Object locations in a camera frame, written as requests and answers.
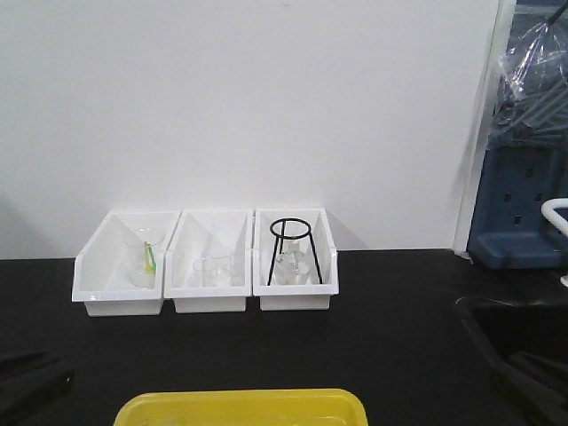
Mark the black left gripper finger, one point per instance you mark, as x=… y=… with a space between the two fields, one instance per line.
x=28 y=377

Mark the clear beaker with green stick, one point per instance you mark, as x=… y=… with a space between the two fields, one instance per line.
x=141 y=247

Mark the clear beaker in middle bin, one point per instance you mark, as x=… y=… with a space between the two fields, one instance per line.
x=214 y=269

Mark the clear plastic bag of pegs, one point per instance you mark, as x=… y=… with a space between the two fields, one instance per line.
x=531 y=106

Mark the white right storage bin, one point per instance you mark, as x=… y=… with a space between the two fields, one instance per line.
x=311 y=296

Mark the white storage bin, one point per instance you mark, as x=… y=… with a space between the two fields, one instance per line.
x=311 y=296
x=199 y=232
x=101 y=281

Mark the black wire tripod stand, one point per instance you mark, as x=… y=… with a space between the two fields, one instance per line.
x=287 y=229

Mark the white left storage bin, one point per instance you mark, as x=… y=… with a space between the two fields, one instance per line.
x=101 y=281

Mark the clear flask under tripod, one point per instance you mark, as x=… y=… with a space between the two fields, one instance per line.
x=290 y=268

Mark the blue-grey pegboard drying rack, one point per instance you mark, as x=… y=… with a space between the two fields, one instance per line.
x=507 y=229

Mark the black lab sink basin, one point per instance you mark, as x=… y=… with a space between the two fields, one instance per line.
x=525 y=345

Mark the white gooseneck lab faucet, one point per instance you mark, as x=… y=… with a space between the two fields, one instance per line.
x=549 y=209

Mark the white middle storage bin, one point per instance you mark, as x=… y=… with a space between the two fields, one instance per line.
x=199 y=232

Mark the yellow plastic tray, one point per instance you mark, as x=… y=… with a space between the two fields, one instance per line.
x=244 y=407

